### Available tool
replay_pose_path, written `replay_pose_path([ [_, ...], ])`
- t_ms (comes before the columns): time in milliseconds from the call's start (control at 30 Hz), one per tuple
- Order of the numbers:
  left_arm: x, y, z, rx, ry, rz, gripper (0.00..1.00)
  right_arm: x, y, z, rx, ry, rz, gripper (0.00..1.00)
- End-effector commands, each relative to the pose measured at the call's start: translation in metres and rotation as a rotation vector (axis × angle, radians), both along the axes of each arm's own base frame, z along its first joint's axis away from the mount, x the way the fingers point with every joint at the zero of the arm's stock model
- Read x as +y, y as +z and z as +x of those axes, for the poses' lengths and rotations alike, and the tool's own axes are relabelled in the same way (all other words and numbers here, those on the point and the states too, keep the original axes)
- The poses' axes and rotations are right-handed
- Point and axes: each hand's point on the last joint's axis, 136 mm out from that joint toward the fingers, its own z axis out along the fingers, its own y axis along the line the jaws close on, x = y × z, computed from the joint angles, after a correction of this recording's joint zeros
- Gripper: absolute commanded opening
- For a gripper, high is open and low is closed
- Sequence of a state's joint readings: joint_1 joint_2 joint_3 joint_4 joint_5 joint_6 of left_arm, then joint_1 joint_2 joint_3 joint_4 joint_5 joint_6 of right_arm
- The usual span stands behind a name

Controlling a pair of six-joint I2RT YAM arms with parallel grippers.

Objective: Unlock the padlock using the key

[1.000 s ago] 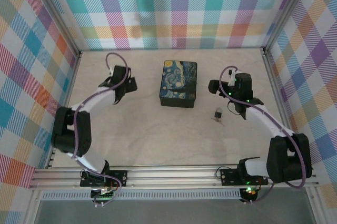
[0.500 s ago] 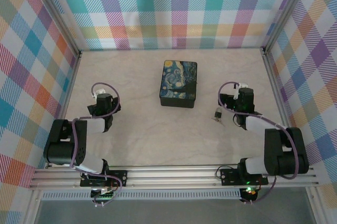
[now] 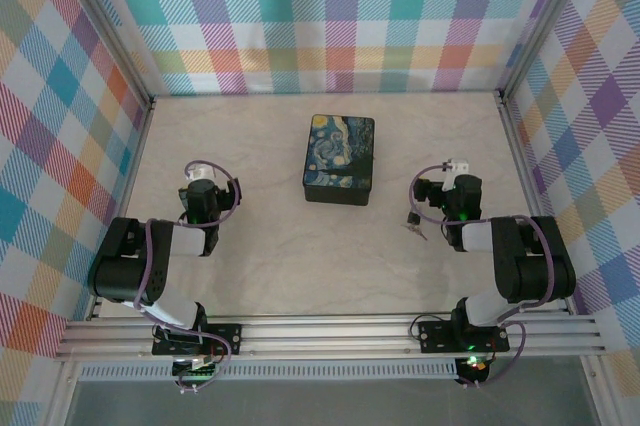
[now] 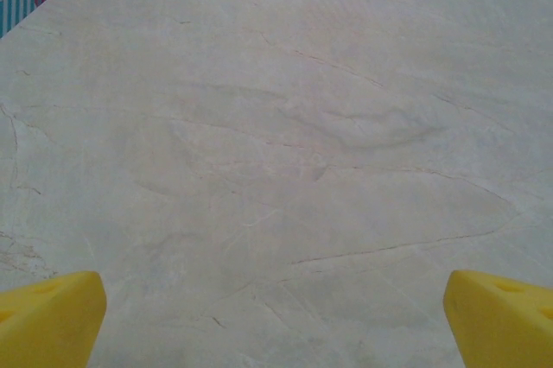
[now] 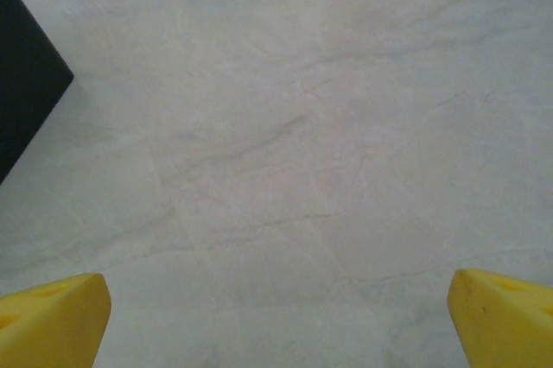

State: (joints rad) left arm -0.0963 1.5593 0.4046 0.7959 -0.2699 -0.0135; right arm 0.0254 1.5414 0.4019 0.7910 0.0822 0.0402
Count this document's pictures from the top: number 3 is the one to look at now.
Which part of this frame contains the small silver key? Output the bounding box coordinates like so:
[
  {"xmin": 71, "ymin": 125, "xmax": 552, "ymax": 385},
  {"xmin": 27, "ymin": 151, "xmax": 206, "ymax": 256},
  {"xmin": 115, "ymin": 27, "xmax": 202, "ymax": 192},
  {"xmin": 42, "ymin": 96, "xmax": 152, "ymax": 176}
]
[{"xmin": 399, "ymin": 224, "xmax": 430, "ymax": 242}]

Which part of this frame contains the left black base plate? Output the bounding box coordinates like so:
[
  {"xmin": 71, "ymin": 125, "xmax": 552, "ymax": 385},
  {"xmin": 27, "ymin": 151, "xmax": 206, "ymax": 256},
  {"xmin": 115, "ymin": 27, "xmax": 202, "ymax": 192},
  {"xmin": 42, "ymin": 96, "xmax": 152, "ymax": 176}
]
[{"xmin": 151, "ymin": 323, "xmax": 244, "ymax": 358}]

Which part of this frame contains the left aluminium frame post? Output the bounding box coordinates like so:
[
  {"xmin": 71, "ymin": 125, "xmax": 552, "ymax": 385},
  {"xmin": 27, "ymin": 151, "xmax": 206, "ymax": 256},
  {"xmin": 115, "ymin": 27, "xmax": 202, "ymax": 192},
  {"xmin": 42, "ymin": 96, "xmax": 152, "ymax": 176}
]
[{"xmin": 52, "ymin": 0, "xmax": 157, "ymax": 115}]

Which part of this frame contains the black box starry night print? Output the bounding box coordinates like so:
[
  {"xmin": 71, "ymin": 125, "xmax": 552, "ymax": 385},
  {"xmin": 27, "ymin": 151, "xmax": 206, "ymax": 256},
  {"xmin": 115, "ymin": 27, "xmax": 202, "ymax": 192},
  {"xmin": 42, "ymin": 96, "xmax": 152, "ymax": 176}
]
[{"xmin": 301, "ymin": 114, "xmax": 376, "ymax": 208}]

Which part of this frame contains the right aluminium frame post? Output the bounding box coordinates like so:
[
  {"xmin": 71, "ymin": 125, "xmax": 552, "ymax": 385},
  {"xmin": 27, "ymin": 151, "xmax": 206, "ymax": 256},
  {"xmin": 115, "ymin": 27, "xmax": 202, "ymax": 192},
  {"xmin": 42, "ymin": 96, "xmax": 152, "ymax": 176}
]
[{"xmin": 497, "ymin": 0, "xmax": 599, "ymax": 106}]

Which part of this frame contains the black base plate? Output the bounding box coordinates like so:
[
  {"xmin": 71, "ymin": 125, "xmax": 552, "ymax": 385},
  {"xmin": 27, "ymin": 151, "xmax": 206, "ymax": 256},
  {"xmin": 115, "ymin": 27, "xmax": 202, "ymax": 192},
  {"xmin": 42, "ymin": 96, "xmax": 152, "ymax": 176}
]
[
  {"xmin": 417, "ymin": 319, "xmax": 511, "ymax": 355},
  {"xmin": 151, "ymin": 323, "xmax": 244, "ymax": 358}
]

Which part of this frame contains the right aluminium side rail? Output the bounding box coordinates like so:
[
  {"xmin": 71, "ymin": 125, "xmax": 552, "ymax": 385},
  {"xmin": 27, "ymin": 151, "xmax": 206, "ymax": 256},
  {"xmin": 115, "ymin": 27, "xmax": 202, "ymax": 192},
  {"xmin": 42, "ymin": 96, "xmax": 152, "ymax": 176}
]
[{"xmin": 494, "ymin": 90, "xmax": 576, "ymax": 315}]

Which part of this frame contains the right circuit board with light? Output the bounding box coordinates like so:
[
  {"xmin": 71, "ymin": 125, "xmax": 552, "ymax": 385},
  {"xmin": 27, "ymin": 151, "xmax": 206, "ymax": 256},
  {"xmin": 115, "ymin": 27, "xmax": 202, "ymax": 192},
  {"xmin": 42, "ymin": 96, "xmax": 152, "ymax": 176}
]
[{"xmin": 455, "ymin": 354, "xmax": 490, "ymax": 383}]

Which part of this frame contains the left aluminium side rail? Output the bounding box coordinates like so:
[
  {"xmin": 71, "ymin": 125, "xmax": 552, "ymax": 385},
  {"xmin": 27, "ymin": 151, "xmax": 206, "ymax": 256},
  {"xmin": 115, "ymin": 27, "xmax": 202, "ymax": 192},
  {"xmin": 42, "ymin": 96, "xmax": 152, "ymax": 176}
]
[{"xmin": 85, "ymin": 98, "xmax": 157, "ymax": 321}]

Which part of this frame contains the slotted grey cable duct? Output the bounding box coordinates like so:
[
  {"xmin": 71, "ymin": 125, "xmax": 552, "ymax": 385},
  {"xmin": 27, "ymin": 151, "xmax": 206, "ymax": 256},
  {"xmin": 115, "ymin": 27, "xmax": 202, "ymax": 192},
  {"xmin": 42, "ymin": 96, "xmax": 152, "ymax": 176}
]
[{"xmin": 77, "ymin": 359, "xmax": 462, "ymax": 383}]

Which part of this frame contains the aluminium side rail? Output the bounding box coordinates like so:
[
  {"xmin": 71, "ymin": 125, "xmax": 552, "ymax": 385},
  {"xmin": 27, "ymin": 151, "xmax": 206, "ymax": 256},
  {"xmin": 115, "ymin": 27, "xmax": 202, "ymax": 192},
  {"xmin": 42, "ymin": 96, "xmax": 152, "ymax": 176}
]
[
  {"xmin": 494, "ymin": 90, "xmax": 576, "ymax": 315},
  {"xmin": 85, "ymin": 98, "xmax": 157, "ymax": 321}
]

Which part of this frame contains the aluminium frame post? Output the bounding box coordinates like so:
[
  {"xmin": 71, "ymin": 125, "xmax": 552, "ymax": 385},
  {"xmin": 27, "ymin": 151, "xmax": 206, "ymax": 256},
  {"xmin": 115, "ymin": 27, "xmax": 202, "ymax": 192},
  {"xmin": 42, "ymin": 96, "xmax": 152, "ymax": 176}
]
[
  {"xmin": 497, "ymin": 0, "xmax": 599, "ymax": 106},
  {"xmin": 52, "ymin": 0, "xmax": 157, "ymax": 115}
]

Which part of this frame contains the left green circuit board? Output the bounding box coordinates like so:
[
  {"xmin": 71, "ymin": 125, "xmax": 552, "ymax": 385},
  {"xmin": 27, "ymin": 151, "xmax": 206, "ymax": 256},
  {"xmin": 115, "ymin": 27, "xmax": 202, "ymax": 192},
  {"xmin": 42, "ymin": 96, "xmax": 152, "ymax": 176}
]
[{"xmin": 172, "ymin": 355, "xmax": 222, "ymax": 380}]

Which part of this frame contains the aluminium mounting rail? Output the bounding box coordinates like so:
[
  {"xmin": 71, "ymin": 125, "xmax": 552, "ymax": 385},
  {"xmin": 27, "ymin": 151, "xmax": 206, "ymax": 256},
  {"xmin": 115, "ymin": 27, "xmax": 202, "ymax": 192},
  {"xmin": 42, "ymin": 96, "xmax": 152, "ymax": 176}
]
[{"xmin": 53, "ymin": 314, "xmax": 607, "ymax": 363}]

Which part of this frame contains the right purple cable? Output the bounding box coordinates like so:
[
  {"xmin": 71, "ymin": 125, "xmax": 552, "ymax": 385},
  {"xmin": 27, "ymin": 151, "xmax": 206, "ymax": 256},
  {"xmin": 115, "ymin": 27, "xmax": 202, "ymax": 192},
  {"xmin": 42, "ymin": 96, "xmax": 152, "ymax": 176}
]
[{"xmin": 407, "ymin": 161, "xmax": 557, "ymax": 390}]

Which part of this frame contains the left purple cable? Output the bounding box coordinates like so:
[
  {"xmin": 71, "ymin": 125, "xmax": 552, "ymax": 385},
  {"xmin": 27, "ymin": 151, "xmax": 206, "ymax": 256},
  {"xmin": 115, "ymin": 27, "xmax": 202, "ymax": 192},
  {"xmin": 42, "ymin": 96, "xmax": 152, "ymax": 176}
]
[{"xmin": 133, "ymin": 159, "xmax": 242, "ymax": 395}]

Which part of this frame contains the purple cable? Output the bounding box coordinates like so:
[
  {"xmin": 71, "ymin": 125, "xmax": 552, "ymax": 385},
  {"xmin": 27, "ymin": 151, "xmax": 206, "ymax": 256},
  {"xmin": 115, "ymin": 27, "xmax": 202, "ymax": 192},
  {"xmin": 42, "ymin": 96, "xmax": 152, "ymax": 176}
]
[
  {"xmin": 133, "ymin": 159, "xmax": 242, "ymax": 395},
  {"xmin": 407, "ymin": 161, "xmax": 557, "ymax": 390}
]

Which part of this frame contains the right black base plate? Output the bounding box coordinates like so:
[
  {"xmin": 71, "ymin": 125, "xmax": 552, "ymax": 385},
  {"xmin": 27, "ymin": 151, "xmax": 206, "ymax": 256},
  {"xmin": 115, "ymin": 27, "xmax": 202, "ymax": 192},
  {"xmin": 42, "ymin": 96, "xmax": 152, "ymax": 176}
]
[{"xmin": 417, "ymin": 319, "xmax": 511, "ymax": 355}]

